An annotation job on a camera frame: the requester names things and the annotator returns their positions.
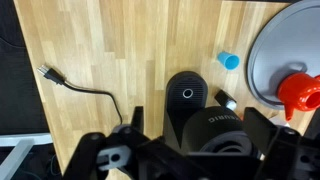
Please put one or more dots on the small blue plastic cup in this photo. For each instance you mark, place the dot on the small blue plastic cup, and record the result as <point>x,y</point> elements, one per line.
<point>228,60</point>

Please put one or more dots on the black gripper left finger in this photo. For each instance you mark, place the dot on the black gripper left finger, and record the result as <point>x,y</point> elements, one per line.
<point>137,121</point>

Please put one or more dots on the round grey metal tray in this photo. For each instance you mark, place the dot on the round grey metal tray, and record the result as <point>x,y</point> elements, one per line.
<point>289,43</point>

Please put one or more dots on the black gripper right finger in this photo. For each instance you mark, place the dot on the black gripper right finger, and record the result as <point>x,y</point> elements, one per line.
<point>259,129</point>

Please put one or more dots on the black white-capped small bottle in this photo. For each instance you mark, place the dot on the black white-capped small bottle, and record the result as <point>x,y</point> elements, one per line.
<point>224,99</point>

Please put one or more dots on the black Keurig coffee maker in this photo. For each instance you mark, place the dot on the black Keurig coffee maker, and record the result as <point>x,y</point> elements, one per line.
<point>189,126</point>

